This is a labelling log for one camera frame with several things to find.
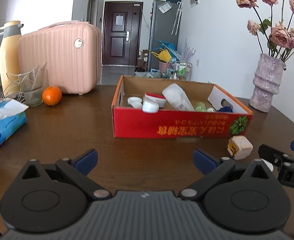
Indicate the clear glass cup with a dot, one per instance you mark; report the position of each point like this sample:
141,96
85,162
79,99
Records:
34,90

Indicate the pink textured vase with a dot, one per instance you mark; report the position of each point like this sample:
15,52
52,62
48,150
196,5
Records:
268,82

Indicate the large white plastic bottle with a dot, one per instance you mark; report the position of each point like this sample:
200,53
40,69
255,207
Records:
178,97

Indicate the clear folded umbrella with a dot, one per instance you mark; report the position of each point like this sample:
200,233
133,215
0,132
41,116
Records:
177,17

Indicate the blue bottle cap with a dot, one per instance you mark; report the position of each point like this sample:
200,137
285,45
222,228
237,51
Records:
224,109

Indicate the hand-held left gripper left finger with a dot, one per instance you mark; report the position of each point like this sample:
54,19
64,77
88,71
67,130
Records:
86,159

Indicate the pink hard-shell suitcase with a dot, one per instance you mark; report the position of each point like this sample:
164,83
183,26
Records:
61,57

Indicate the grey refrigerator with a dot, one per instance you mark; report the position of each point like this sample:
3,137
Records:
164,25

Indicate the dark brown entrance door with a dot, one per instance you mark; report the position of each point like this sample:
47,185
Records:
120,35

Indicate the yellow thermos jug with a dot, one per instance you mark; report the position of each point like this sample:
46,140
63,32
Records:
9,60

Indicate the pink bucket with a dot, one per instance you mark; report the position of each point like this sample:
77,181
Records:
165,66

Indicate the small cream container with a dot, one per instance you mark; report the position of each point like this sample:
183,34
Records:
240,147

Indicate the white bottle cap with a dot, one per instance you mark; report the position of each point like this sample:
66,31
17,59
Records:
268,165

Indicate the white wall outlet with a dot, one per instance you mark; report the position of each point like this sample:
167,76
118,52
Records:
198,62

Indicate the open cardboard carton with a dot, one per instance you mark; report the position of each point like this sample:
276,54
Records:
144,58

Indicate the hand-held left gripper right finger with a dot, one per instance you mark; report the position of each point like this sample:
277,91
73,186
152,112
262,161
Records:
204,161

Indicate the green spray bottle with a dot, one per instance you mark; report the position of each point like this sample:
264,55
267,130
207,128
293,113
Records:
200,107

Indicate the grey side door frame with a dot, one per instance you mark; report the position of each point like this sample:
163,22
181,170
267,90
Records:
92,6

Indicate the white lint brush red pad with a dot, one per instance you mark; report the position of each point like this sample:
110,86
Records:
154,102

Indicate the yellow plastic stool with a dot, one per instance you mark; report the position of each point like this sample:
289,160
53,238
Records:
162,55

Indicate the metal trolley rack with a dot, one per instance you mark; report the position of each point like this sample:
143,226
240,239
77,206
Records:
182,70

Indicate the red cardboard box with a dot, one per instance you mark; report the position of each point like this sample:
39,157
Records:
177,126

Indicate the dried pink roses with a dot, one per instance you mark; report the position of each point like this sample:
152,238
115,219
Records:
279,33

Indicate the orange fruit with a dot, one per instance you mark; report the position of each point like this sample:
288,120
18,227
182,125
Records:
51,96

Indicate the blue tissue pack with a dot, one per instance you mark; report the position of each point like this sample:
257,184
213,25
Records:
6,125

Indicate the blue plastic stool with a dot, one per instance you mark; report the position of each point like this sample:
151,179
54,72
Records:
167,45

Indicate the small white bottle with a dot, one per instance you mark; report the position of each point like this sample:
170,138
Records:
136,105

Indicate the purple clothes hangers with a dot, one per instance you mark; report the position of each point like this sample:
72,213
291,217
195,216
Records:
189,51

